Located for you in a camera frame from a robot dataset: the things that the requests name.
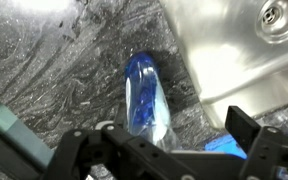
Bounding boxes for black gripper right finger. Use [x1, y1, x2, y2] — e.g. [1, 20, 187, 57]
[224, 105, 288, 180]

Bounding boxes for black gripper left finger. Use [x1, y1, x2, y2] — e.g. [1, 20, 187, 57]
[43, 103, 199, 180]

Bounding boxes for clear plastic bottle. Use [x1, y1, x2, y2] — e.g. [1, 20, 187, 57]
[123, 51, 182, 153]

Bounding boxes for blue sponge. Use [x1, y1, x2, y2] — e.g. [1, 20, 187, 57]
[203, 133, 248, 160]

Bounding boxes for stainless steel sink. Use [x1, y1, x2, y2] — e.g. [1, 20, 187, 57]
[158, 0, 288, 130]

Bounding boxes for teal block on black base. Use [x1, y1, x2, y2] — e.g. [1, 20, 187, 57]
[0, 98, 56, 180]

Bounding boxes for round metal sink drain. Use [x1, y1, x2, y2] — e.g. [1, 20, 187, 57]
[254, 0, 288, 45]

